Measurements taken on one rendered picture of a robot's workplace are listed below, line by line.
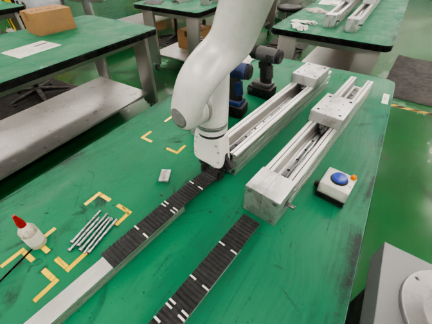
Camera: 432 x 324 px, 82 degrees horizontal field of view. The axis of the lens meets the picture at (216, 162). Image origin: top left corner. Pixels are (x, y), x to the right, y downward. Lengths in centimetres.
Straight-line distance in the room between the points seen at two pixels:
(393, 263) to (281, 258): 22
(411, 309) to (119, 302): 55
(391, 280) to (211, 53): 56
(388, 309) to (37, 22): 252
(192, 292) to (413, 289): 42
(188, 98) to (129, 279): 42
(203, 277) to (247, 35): 48
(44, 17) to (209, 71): 211
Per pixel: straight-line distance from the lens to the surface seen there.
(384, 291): 62
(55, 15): 255
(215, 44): 50
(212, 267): 59
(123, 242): 66
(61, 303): 64
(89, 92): 280
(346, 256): 71
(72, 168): 95
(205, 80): 49
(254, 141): 82
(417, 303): 63
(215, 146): 66
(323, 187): 76
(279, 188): 65
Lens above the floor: 135
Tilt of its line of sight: 42 degrees down
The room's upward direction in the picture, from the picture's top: straight up
